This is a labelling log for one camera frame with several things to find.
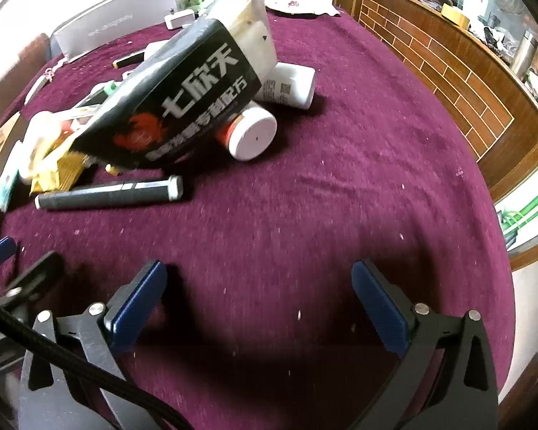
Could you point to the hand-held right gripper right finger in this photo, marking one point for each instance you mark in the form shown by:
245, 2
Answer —
381, 304

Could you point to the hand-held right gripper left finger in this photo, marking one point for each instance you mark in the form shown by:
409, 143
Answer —
139, 304

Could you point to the black marker cream cap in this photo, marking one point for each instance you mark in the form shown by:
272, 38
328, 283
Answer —
107, 195

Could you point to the white bottle red label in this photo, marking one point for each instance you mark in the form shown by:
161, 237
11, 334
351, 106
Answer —
251, 134

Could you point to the black printed snack pouch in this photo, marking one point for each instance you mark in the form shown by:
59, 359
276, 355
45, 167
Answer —
175, 98

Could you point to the large white bottle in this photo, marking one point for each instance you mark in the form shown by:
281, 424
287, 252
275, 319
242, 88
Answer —
291, 85

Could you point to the white green tissue pack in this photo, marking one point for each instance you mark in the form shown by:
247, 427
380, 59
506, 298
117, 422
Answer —
6, 188

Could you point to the yellow snack packet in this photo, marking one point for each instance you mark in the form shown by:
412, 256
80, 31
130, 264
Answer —
56, 172

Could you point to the white plastic packet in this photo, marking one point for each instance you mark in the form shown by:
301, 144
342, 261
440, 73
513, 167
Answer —
40, 130

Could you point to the white key fob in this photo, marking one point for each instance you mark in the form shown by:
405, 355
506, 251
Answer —
36, 87

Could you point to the brown upholstered chair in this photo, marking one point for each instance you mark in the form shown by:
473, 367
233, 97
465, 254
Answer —
13, 76

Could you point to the black marker yellow cap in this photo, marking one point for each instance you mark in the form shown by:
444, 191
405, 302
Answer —
128, 59

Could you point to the wooden brick-pattern counter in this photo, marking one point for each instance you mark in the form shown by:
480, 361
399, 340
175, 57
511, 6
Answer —
453, 76

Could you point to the grey cardboard box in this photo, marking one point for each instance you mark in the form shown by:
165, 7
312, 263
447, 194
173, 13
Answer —
107, 22

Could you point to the steel thermos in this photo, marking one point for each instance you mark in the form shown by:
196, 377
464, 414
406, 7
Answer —
523, 56

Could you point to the white charger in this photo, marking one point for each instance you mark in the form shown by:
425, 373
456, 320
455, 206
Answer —
178, 20

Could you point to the yellow box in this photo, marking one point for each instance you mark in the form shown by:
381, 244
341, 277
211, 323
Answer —
455, 14

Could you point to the pinkish towel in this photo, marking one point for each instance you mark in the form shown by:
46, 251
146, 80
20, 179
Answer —
296, 2

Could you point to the green bamboo wall picture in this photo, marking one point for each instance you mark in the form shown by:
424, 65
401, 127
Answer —
529, 215

